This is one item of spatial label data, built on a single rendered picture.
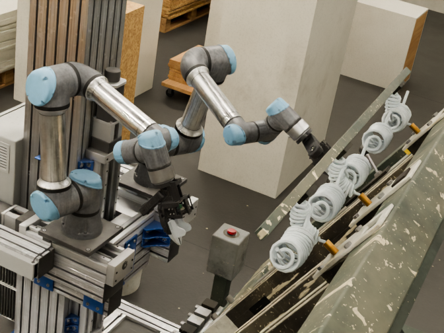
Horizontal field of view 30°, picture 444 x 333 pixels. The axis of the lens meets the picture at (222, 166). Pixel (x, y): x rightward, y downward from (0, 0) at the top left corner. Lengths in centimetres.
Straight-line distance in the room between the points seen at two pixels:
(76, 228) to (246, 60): 262
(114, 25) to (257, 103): 246
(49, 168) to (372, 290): 164
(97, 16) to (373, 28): 515
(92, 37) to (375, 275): 179
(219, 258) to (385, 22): 478
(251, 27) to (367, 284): 400
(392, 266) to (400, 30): 639
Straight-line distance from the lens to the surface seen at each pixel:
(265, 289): 266
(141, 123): 264
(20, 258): 307
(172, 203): 247
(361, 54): 797
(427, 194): 176
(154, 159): 245
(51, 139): 278
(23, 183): 336
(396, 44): 785
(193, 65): 305
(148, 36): 669
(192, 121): 333
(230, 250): 334
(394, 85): 222
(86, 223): 301
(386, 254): 150
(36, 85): 272
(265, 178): 558
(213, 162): 572
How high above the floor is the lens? 271
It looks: 27 degrees down
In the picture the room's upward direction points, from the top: 10 degrees clockwise
